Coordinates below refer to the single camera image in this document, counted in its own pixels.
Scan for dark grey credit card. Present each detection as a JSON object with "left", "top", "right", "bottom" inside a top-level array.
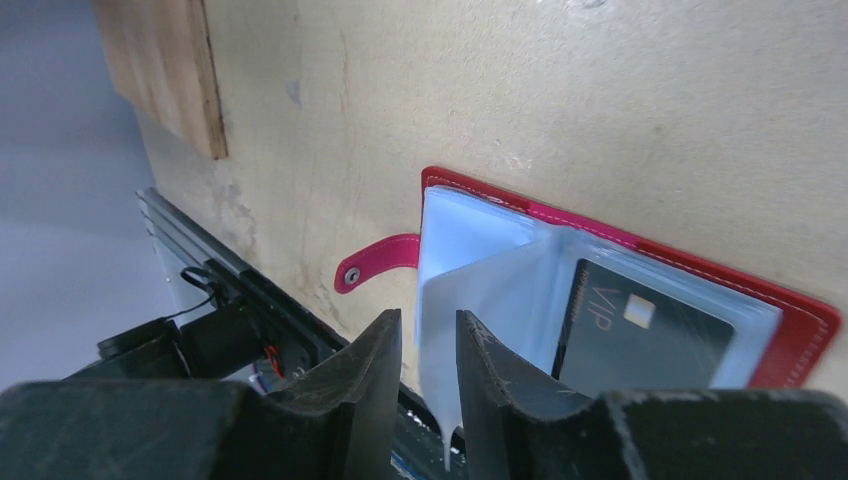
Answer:
[{"left": 551, "top": 259, "right": 735, "bottom": 396}]

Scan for wooden board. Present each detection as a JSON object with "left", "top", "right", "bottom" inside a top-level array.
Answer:
[{"left": 91, "top": 0, "right": 228, "bottom": 160}]

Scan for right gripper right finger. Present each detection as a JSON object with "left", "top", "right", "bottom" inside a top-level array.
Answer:
[{"left": 456, "top": 310, "right": 847, "bottom": 479}]

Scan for aluminium rail frame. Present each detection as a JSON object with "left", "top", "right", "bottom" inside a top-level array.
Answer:
[{"left": 135, "top": 187, "right": 266, "bottom": 313}]

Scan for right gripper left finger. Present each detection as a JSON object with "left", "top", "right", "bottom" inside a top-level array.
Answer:
[{"left": 1, "top": 309, "right": 402, "bottom": 479}]

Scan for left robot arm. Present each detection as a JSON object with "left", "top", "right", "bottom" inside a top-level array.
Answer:
[{"left": 69, "top": 304, "right": 267, "bottom": 380}]

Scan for red card holder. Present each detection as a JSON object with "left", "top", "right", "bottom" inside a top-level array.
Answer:
[{"left": 335, "top": 167, "right": 847, "bottom": 479}]

